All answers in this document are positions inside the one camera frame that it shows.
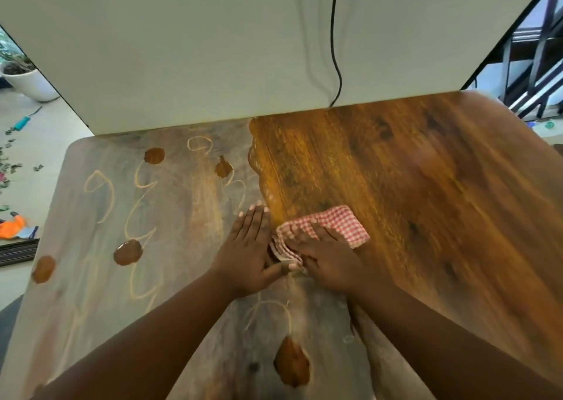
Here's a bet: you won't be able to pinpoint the person's right hand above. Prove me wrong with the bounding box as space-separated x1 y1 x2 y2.
287 222 377 298

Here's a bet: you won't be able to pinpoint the person's left hand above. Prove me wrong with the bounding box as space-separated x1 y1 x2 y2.
210 202 292 299

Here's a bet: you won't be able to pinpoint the red checkered cloth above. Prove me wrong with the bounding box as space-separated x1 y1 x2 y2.
269 205 370 274

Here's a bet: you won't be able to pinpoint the person's right forearm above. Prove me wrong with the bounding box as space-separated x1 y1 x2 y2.
347 272 563 400

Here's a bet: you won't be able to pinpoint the person's left forearm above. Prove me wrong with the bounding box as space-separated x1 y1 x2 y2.
30 269 238 400

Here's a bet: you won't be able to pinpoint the white partition board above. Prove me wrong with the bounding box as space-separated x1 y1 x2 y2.
0 0 556 136

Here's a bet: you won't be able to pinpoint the black ridged mat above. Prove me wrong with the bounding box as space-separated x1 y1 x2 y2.
0 238 40 268

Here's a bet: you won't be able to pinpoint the orange cloth item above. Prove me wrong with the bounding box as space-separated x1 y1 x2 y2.
0 213 28 240

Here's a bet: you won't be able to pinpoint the scattered green leaves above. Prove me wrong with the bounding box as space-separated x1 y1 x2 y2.
0 126 45 213

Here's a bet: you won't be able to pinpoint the white plant pot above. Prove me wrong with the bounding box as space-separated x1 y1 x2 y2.
0 64 60 103

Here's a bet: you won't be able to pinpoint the green potted plant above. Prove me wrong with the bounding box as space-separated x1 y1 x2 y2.
0 28 37 76

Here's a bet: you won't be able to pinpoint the black stair railing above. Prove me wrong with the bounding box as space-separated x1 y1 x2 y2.
471 0 563 122

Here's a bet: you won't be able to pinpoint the black cable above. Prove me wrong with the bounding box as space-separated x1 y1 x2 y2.
328 0 343 108

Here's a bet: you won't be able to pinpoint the teal handled tool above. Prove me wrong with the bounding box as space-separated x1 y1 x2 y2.
12 106 43 132

